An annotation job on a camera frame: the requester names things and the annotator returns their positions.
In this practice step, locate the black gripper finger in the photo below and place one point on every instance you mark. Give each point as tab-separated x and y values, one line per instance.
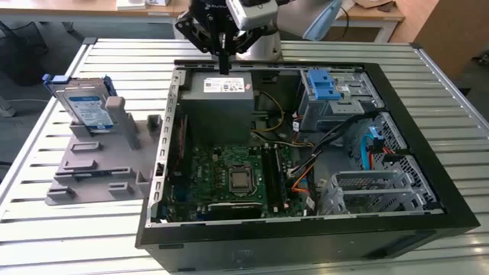
231	57
195	31

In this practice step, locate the hard disk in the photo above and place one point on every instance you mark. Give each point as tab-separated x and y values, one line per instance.
85	110

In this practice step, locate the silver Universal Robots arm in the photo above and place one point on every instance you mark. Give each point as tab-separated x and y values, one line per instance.
264	48

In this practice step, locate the metal disk bay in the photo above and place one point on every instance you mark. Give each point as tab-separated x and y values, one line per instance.
381	191

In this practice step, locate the small white printed box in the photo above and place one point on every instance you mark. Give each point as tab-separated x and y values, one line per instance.
159	2

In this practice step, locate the grey power supply unit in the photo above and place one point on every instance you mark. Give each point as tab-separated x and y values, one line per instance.
217	114

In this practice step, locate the blue plastic drive latch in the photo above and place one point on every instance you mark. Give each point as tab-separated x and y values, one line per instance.
323	86

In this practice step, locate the wooden desk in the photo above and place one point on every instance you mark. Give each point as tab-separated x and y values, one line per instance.
95	13

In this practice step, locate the metal optical drive cage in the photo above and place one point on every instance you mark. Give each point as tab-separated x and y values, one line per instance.
344	114

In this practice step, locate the green motherboard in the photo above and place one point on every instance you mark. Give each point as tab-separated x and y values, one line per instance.
207	172

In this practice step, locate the brown cardboard piece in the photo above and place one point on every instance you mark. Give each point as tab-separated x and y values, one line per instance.
372	4

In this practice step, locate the silver CPU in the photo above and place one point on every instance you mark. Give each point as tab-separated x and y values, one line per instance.
240	180

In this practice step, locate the black mesh bin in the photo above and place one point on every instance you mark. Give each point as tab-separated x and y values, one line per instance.
23	57

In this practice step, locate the grey parts rack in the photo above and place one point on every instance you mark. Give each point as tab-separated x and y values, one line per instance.
107	160

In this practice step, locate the black graphics card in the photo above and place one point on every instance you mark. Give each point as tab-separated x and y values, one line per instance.
235	210

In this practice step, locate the black PC case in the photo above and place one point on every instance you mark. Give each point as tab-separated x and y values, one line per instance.
305	246

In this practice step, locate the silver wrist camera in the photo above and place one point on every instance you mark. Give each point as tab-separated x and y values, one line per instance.
252	14

